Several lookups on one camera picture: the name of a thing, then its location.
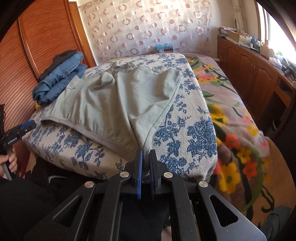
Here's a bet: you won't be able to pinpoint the colourful flower blanket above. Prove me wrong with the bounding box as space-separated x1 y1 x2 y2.
185 52 296 230

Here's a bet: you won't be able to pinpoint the folded dark pants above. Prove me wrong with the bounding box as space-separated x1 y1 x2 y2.
39 49 78 80

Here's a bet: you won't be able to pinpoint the blue floral white blanket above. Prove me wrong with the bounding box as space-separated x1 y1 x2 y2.
24 53 218 181

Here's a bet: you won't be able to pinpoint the sheer ring-patterned curtain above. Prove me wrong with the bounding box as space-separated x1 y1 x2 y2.
77 0 213 65

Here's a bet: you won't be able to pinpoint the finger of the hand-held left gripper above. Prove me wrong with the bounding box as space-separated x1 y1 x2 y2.
20 120 37 131
13 126 36 139

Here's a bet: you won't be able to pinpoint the stack of papers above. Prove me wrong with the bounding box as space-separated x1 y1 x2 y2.
218 25 232 38

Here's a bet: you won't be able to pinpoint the wooden slatted headboard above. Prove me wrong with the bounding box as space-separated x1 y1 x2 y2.
0 0 97 168

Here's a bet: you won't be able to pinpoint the grey cloth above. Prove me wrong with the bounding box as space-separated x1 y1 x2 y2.
261 206 295 235

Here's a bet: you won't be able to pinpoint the teal box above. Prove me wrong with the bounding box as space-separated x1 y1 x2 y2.
153 43 174 54

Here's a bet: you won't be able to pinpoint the bright window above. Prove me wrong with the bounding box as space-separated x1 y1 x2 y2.
254 0 296 55

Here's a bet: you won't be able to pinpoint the person's left hand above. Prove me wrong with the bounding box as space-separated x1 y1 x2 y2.
0 147 18 179

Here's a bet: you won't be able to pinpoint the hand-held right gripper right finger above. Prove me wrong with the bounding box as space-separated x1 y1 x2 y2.
149 149 268 241

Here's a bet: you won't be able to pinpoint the wooden cabinet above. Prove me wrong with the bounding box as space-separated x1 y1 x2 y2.
216 37 296 139

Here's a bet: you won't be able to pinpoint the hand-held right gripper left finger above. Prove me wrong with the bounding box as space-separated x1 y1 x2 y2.
23 149 143 241

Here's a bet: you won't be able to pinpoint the white bottle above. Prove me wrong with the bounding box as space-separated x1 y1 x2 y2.
260 39 270 56

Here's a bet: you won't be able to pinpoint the light grey-green pants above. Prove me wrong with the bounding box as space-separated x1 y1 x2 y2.
40 62 184 156

